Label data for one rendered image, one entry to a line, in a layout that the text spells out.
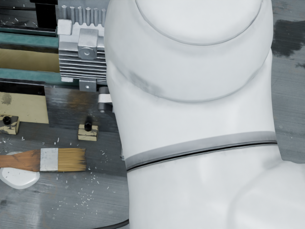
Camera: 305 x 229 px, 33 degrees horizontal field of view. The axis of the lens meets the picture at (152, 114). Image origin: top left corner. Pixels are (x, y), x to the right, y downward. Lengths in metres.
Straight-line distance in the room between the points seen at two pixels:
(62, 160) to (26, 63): 0.22
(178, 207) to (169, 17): 0.11
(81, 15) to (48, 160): 0.31
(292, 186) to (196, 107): 0.07
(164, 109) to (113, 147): 0.75
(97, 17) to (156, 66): 0.58
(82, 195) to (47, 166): 0.09
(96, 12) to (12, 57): 0.30
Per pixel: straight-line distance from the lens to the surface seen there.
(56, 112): 1.03
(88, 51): 0.85
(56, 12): 1.11
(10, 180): 1.03
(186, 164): 0.30
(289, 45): 1.31
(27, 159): 1.04
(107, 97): 0.54
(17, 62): 1.11
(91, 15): 0.86
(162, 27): 0.27
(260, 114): 0.32
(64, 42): 0.88
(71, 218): 0.98
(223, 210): 0.30
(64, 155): 1.04
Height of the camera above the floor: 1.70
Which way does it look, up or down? 55 degrees down
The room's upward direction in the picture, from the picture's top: 9 degrees clockwise
